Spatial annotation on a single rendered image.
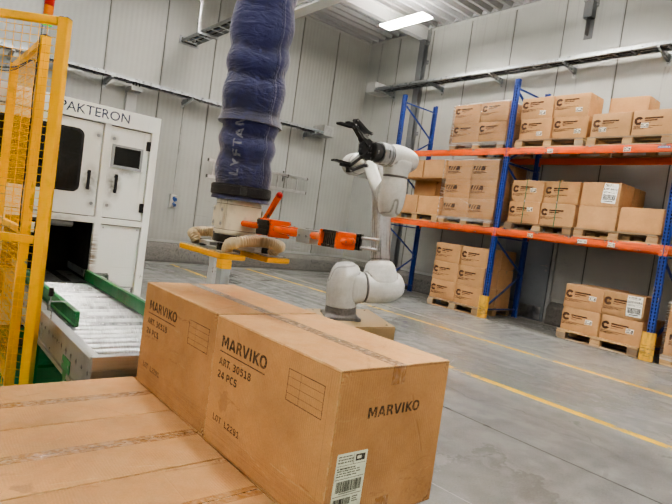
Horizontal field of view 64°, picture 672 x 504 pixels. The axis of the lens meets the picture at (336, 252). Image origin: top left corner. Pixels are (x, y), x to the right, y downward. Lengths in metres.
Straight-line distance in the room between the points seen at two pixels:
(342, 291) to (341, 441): 1.35
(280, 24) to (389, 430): 1.42
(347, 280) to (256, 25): 1.21
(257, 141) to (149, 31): 10.22
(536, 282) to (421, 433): 9.36
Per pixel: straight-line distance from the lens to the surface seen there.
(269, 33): 2.06
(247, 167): 1.98
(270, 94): 2.02
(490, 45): 12.63
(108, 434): 1.86
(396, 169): 2.17
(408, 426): 1.48
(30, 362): 3.16
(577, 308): 9.06
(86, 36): 11.73
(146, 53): 12.03
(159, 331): 2.15
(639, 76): 10.77
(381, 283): 2.65
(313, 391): 1.34
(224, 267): 3.17
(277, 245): 1.94
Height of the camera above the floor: 1.27
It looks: 3 degrees down
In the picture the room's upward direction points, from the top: 8 degrees clockwise
